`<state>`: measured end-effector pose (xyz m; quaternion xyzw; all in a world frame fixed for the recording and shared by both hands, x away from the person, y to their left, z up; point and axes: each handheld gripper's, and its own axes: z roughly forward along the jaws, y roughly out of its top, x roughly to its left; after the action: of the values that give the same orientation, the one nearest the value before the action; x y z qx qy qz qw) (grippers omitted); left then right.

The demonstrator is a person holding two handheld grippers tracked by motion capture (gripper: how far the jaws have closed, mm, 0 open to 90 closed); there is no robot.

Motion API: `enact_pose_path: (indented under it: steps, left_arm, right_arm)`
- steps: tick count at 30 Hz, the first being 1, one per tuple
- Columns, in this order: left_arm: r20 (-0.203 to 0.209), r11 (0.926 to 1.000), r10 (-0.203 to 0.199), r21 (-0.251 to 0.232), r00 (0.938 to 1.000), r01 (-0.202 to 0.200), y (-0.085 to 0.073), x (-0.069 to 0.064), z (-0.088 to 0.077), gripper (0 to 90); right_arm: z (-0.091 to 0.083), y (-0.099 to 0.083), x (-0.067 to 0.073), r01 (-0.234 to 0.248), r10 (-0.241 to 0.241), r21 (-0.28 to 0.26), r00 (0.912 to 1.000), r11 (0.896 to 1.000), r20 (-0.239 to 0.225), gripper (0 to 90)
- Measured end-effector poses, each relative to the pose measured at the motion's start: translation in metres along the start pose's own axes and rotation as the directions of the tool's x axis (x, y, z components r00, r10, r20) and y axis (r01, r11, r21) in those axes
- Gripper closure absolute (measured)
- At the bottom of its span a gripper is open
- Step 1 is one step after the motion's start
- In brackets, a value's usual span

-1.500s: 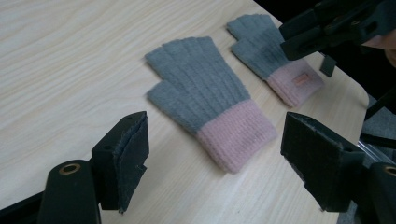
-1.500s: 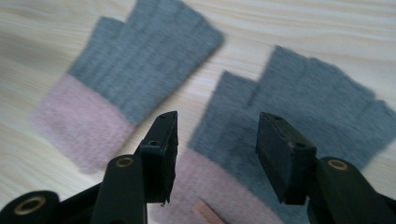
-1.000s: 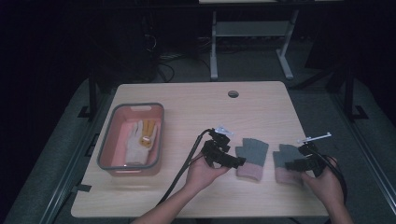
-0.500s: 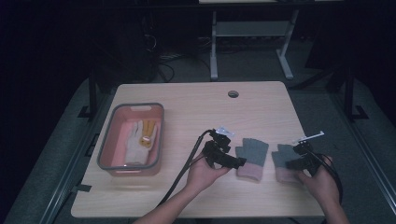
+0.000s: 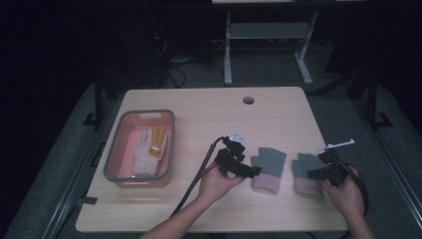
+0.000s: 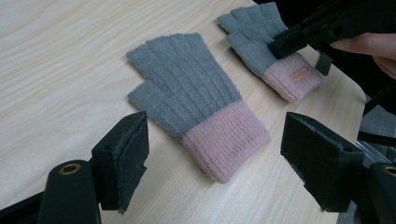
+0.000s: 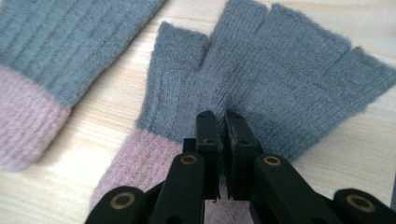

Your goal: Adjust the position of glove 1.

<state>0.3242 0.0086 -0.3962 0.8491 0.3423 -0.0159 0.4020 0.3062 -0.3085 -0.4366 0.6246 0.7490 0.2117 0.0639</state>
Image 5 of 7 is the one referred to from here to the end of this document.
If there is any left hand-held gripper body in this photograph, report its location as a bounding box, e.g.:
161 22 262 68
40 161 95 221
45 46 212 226
214 133 251 178

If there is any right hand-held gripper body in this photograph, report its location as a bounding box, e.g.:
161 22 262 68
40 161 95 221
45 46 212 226
316 138 356 187

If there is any grey and pink knit glove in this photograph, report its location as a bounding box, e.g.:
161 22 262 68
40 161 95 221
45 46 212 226
292 152 327 197
250 146 288 194

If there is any pink basket with grey rim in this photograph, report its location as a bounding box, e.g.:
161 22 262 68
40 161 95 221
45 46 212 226
103 109 176 189

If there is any person's left hand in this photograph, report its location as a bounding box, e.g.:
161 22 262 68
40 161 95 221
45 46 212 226
198 162 247 204

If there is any person's right hand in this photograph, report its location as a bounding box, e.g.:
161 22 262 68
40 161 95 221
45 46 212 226
318 165 366 219

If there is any black metal stand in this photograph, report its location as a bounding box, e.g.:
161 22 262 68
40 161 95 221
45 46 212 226
364 68 395 131
83 71 106 128

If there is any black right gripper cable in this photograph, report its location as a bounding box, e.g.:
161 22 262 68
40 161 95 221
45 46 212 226
336 158 370 239

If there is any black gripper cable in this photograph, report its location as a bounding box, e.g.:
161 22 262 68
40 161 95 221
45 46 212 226
169 135 231 218
336 158 370 239

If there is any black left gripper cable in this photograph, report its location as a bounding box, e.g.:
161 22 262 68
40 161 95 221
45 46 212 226
169 135 231 218

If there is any tangle of floor cables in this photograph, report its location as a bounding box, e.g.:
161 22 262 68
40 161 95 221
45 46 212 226
150 33 227 88

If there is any white metal desk frame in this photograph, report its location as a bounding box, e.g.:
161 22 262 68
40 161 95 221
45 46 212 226
212 0 366 87

